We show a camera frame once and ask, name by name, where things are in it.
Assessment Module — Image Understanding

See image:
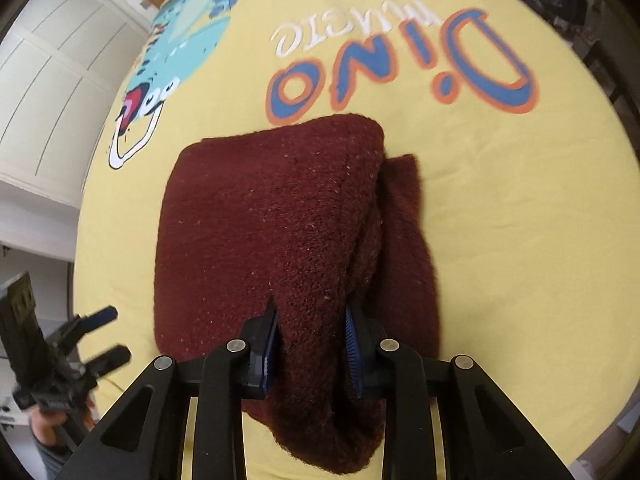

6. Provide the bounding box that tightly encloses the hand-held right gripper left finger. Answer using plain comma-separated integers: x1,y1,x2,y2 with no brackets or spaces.
60,297,280,480

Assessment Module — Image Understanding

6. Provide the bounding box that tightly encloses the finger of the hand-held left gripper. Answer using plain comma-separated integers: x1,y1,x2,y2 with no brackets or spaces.
80,343,132,378
49,306,119,357

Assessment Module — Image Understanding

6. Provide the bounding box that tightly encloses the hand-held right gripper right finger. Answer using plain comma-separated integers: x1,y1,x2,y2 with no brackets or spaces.
344,304,576,480

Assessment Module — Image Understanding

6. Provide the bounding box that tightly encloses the maroon knit sweater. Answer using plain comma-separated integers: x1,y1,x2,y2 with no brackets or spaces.
152,112,442,476

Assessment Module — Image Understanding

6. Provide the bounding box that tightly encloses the white wardrobe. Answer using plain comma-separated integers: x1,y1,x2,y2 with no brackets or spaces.
0,0,162,262

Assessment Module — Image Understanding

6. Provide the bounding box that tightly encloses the yellow printed blanket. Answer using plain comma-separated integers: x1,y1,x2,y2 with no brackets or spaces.
70,0,640,480

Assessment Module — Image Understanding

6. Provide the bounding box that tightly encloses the person's left hand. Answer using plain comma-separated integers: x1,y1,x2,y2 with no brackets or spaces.
29,394,97,447

